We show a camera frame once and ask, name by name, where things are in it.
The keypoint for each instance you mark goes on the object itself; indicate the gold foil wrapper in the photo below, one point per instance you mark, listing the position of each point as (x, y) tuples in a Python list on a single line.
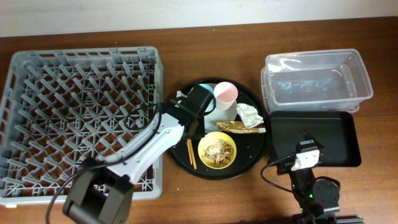
[(238, 127)]

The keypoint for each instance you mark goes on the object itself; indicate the black rectangular tray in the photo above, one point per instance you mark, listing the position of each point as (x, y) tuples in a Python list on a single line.
[(334, 130)]

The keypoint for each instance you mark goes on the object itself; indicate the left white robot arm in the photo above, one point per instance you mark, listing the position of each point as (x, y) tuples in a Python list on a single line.
[(102, 190)]

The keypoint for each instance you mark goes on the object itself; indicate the clear plastic bin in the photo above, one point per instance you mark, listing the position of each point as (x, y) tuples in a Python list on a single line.
[(322, 80)]

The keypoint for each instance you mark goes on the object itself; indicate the wooden chopstick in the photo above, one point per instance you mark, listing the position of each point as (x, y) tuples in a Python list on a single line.
[(189, 151), (192, 155)]

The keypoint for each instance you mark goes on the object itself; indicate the white napkin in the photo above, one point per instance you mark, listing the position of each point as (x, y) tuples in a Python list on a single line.
[(249, 115)]

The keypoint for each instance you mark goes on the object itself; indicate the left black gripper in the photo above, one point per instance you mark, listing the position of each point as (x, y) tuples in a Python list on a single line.
[(199, 125)]

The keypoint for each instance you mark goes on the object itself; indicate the light blue cup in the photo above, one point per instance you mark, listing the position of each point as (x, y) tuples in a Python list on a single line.
[(210, 91)]

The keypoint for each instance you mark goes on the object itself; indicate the pink cup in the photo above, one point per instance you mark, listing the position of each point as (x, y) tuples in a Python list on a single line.
[(226, 94)]

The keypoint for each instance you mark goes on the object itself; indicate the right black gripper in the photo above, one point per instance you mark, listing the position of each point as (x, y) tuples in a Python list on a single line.
[(285, 168)]

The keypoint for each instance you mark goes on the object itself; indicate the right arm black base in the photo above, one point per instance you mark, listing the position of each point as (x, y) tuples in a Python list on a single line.
[(318, 199)]

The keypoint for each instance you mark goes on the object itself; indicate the round black tray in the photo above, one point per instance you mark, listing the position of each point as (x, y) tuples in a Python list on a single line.
[(250, 147)]

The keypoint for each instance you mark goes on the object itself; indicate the food scraps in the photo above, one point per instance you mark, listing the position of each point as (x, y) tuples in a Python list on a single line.
[(218, 153)]

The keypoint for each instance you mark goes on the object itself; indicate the grey plastic dishwasher rack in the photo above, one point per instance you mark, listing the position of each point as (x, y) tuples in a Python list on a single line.
[(60, 107)]

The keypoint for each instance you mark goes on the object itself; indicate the yellow bowl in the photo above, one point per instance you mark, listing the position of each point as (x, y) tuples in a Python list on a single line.
[(204, 142)]

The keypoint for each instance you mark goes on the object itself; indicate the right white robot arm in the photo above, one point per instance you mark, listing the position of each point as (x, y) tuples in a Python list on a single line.
[(287, 161)]

